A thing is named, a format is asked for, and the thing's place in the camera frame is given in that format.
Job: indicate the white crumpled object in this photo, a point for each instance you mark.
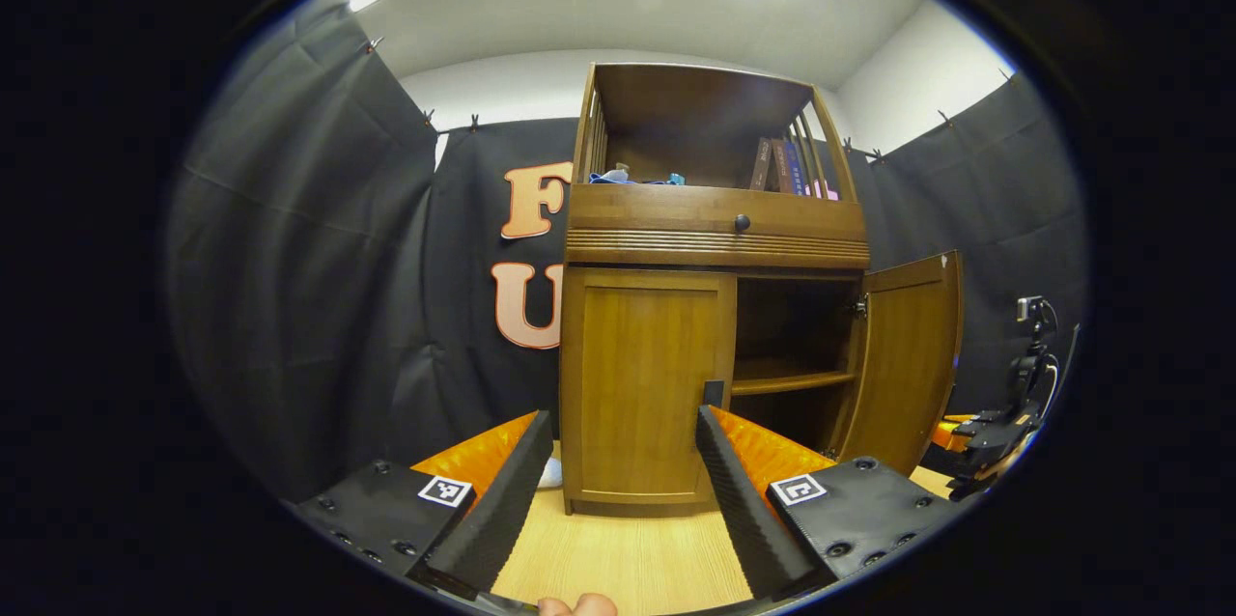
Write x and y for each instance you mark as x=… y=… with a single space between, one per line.
x=551 y=473

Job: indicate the wooden shoe cabinet door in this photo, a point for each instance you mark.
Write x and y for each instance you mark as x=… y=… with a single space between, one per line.
x=637 y=375
x=908 y=355

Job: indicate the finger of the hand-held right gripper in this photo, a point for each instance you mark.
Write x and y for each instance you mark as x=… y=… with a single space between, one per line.
x=995 y=437

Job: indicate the wooden double-door shoe cabinet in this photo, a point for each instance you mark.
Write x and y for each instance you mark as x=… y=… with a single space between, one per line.
x=695 y=114

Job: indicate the metal door hinge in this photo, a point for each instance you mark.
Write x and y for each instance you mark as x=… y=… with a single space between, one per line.
x=860 y=308

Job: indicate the wooden drawer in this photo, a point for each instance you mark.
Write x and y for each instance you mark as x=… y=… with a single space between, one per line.
x=676 y=210

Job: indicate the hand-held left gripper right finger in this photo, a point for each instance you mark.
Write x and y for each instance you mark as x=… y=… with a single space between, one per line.
x=744 y=510

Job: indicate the reddish brown book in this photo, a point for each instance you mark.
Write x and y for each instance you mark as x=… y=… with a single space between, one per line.
x=777 y=166

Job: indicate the blue toy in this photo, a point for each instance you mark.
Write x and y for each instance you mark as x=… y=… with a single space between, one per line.
x=608 y=178

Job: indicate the wooden inner shelf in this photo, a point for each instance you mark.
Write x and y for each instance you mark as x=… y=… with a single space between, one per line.
x=792 y=383

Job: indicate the blue book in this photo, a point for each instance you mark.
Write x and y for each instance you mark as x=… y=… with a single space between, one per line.
x=793 y=168

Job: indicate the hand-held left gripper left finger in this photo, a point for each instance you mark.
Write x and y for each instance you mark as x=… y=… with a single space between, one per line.
x=502 y=510

